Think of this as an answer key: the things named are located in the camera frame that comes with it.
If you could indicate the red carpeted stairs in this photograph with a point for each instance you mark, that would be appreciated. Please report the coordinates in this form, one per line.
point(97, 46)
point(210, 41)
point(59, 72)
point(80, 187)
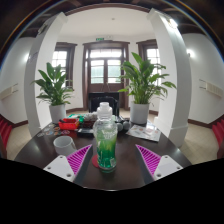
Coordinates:
point(6, 131)
point(218, 133)

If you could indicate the box of small jars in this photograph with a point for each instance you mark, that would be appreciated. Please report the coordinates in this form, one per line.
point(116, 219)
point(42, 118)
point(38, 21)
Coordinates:
point(90, 119)

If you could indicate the clear bottle with green drink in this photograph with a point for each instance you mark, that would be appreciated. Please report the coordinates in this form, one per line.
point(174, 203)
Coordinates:
point(106, 143)

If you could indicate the white wall lamp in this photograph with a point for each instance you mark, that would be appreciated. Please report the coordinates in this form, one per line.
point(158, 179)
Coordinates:
point(190, 52)
point(26, 57)

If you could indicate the white plastic cup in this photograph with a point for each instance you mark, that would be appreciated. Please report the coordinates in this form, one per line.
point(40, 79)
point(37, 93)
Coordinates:
point(64, 145)

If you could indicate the white printed brochure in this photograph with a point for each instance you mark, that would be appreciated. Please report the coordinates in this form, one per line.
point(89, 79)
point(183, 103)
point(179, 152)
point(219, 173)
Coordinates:
point(144, 132)

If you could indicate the black chair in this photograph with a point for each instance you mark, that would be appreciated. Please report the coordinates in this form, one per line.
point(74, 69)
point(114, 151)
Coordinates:
point(103, 97)

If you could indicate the grey ball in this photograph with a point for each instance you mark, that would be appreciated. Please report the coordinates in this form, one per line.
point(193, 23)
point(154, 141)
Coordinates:
point(120, 127)
point(126, 125)

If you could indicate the green exit sign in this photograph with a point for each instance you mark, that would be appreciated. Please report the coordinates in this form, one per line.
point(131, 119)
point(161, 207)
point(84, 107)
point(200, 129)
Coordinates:
point(99, 39)

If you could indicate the large potted plant, white pot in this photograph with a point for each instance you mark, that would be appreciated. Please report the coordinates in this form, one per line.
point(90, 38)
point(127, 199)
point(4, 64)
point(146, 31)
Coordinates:
point(139, 114)

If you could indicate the dark wood glazed double door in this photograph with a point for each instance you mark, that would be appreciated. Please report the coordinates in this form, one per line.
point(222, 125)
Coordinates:
point(98, 70)

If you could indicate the small potted plant, white pot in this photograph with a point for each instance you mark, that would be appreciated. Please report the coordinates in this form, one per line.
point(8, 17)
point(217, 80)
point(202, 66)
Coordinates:
point(57, 113)

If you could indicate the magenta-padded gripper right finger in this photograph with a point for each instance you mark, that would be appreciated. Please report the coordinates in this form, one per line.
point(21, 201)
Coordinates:
point(165, 166)

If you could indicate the dark wood framed window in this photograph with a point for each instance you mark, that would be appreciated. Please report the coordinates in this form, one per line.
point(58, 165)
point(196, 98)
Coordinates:
point(151, 55)
point(60, 60)

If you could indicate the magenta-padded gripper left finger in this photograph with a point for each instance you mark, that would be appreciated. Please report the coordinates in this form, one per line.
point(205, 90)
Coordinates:
point(60, 166)

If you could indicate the red box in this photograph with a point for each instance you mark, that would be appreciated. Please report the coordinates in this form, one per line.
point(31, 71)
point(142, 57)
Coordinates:
point(68, 124)

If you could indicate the small black device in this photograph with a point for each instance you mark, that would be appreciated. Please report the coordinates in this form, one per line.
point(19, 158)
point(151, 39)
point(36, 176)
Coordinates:
point(85, 132)

